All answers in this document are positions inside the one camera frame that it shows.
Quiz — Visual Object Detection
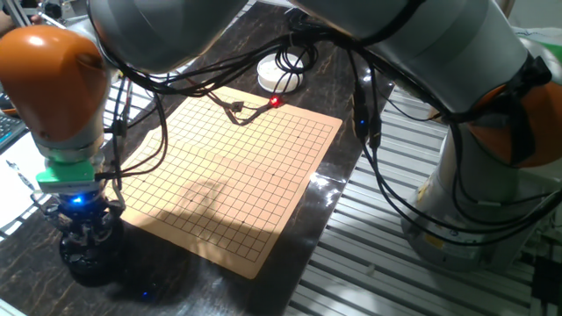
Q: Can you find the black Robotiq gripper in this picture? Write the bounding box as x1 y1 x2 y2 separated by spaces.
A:
45 191 127 248

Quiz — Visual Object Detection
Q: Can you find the person's bare forearm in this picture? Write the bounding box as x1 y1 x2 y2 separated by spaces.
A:
0 9 30 39

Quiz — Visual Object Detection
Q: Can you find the tan go board mat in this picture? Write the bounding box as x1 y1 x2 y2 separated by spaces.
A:
104 85 343 280

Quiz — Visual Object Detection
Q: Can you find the black bowl of black stones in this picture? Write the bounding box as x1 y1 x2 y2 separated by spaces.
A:
59 214 129 287

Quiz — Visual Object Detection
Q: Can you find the white paper sheet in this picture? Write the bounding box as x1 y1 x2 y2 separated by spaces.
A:
0 131 47 229

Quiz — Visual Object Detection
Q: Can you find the black silver pen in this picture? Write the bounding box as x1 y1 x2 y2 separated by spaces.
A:
5 159 35 190

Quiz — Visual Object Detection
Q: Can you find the black computer keyboard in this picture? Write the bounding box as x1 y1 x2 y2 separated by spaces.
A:
0 114 28 153

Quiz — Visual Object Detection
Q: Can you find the white bowl of white stones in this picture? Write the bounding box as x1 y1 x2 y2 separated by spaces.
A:
256 52 305 94

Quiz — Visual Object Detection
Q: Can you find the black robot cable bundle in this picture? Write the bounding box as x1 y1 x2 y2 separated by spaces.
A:
91 8 562 249

